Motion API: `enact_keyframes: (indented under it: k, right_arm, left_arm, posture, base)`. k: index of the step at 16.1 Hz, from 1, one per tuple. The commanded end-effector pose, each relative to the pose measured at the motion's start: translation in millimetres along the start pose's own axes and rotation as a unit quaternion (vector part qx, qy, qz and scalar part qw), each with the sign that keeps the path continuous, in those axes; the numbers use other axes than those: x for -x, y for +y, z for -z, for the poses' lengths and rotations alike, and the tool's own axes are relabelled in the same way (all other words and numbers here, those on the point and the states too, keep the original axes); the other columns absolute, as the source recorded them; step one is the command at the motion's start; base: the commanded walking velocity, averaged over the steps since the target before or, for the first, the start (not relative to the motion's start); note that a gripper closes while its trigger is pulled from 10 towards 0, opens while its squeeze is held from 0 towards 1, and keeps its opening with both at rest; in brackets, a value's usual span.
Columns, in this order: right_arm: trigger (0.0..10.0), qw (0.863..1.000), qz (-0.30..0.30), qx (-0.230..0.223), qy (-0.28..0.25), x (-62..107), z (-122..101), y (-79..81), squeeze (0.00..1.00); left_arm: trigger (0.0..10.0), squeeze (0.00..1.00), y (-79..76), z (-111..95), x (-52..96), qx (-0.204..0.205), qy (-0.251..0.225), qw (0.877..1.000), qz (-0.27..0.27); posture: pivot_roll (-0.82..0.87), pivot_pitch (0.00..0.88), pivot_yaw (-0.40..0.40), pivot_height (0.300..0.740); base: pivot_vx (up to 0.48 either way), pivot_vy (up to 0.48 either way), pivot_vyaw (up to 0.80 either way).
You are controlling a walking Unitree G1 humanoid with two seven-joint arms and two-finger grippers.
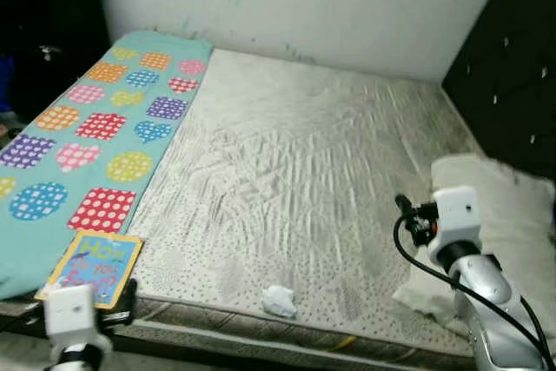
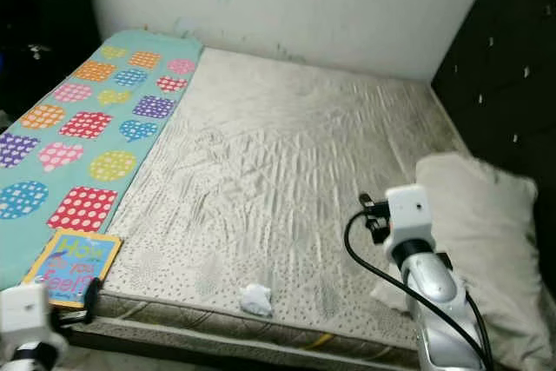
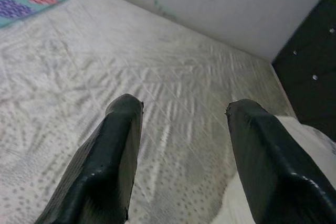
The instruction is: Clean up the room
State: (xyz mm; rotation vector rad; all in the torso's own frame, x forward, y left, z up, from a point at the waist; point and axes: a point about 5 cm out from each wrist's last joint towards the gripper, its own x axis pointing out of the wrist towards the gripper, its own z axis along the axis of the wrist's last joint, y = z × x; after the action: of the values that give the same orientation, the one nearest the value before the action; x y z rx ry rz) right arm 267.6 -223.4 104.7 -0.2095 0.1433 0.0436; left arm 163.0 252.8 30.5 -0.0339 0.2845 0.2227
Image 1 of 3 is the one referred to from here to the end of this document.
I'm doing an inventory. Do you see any how do you feel book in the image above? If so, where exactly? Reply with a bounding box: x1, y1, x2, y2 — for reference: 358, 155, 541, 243
36, 229, 145, 311

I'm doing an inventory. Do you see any white pillow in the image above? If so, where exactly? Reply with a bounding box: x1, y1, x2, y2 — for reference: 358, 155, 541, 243
393, 154, 556, 348

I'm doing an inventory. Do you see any teal sheet with colourful shapes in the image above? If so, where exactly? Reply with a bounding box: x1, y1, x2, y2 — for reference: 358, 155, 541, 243
0, 30, 215, 301

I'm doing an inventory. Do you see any white quilted mattress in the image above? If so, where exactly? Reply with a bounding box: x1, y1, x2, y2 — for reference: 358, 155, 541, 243
0, 46, 533, 367

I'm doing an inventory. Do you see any dark tufted headboard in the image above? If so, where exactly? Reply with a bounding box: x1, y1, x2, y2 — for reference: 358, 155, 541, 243
440, 0, 556, 182

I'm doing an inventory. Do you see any dark cabinet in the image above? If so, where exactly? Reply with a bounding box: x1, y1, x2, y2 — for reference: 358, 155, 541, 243
0, 0, 107, 127

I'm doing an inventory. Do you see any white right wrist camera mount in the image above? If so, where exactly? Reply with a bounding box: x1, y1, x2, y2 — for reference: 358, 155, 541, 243
429, 184, 485, 259

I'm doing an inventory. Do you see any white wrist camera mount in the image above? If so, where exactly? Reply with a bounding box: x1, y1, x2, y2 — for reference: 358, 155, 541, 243
43, 284, 105, 343
429, 184, 485, 259

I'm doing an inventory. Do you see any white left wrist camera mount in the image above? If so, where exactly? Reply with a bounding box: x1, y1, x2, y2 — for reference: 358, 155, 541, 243
43, 284, 105, 343

